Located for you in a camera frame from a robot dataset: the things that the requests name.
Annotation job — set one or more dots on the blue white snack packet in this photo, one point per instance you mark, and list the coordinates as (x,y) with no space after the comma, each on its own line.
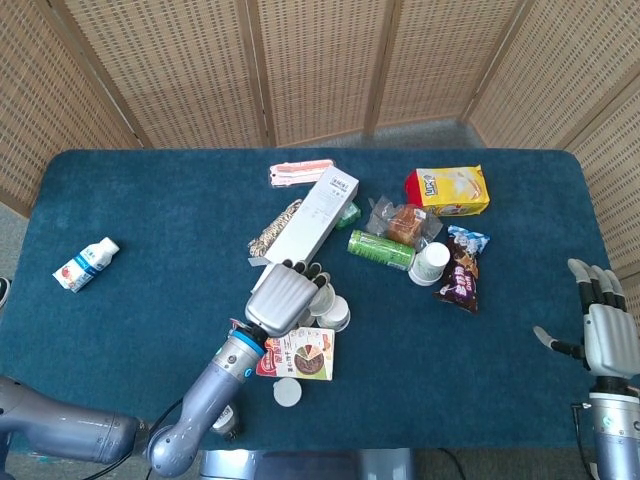
(472,240)

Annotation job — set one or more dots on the wicker folding screen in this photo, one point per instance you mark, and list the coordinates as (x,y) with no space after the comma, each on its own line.
(320,65)

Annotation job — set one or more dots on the dark sauce squeeze bottle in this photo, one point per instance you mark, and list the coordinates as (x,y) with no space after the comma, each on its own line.
(227,422)

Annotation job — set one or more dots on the black white shoe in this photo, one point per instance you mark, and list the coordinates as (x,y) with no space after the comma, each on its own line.
(4,292)

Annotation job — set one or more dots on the white cup near can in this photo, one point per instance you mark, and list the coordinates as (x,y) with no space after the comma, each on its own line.
(430,262)

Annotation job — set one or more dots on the brown snack bag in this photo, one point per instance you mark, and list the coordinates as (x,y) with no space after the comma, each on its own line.
(457,285)

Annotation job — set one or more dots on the small green packet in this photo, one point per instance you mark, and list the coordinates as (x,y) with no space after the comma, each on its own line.
(350,215)

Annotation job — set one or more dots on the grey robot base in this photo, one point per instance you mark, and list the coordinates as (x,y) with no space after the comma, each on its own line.
(300,467)

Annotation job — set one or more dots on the green drink can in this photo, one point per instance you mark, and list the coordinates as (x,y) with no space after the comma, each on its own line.
(380,248)

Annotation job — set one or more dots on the red white cookie box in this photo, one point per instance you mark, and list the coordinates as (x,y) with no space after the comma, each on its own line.
(305,355)

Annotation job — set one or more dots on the pink packaged item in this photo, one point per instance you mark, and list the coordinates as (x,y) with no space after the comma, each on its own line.
(295,172)

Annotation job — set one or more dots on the yellow chips bag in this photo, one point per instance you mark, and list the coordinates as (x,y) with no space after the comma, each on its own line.
(450,190)

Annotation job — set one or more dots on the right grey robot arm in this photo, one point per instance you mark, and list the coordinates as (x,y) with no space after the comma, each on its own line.
(615,430)

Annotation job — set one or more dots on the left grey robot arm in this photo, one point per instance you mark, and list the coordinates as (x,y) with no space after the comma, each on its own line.
(215,385)

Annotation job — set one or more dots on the white paper cup green leaves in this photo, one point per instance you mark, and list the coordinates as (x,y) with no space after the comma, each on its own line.
(322,300)
(337,316)

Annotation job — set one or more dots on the bread in clear wrapper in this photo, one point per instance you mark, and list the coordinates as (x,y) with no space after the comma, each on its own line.
(405,222)

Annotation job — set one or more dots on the teal felt table cover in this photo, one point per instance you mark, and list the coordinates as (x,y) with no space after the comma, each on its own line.
(150,210)

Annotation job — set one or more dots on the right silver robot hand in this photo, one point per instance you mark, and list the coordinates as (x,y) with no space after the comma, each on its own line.
(610,345)

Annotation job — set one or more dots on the long grey cardboard box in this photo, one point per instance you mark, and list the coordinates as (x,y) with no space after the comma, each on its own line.
(310,225)

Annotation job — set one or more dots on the white milk bottle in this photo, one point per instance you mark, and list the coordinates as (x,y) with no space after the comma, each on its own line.
(85,265)

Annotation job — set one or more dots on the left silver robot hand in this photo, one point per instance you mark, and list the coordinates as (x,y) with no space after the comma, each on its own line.
(280,300)

